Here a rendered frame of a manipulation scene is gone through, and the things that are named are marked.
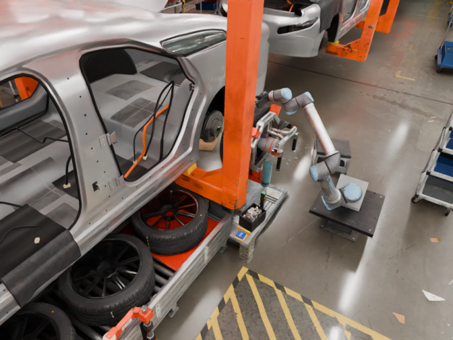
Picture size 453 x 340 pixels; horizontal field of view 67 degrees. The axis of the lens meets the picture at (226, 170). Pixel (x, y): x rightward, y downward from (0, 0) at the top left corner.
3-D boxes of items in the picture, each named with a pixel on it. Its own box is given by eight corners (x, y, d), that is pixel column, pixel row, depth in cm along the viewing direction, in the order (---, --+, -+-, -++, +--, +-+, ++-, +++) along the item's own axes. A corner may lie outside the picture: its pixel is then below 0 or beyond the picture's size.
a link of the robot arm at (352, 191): (363, 196, 318) (365, 195, 302) (346, 204, 323) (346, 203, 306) (356, 181, 322) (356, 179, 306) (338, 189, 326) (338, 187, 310)
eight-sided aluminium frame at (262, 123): (270, 151, 356) (276, 104, 322) (276, 153, 353) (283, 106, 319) (244, 179, 319) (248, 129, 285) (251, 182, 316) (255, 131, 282)
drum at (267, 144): (263, 144, 330) (264, 131, 321) (283, 151, 321) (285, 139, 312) (256, 151, 320) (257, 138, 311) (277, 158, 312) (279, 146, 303)
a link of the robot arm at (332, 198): (346, 206, 319) (331, 171, 260) (329, 213, 323) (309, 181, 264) (340, 192, 327) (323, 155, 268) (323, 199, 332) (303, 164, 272)
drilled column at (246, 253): (243, 252, 325) (246, 222, 299) (253, 257, 321) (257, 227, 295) (238, 260, 318) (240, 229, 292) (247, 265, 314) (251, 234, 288)
